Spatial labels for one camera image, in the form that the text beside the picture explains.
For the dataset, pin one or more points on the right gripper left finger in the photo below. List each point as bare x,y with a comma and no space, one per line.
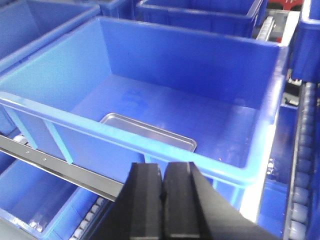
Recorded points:
137,212

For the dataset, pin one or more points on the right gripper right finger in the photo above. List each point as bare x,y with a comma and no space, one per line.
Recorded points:
194,210

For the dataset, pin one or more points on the small silver ridged tray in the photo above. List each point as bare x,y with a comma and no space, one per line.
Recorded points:
149,131

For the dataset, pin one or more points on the large blue target box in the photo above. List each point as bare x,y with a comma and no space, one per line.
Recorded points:
223,92

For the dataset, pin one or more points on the blue bin lower left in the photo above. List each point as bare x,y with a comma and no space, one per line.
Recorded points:
43,205

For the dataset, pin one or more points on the blue bin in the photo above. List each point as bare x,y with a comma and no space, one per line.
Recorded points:
305,58
229,17
43,205
28,25

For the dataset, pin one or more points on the far right roller track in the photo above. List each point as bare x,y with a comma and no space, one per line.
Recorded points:
302,216

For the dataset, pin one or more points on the roller track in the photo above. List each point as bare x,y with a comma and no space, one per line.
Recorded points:
302,216
263,33

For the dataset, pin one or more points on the right centre roller track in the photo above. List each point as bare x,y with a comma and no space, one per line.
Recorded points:
263,33

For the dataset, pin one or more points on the blue bin upper right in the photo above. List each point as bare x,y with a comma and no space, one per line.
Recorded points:
305,58

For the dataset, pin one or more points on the blue bin far back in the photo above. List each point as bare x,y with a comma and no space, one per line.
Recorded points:
229,17

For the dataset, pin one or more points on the blue bin upper left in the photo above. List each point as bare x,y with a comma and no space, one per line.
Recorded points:
28,25

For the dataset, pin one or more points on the steel front rack rail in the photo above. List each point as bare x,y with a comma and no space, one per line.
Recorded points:
89,180

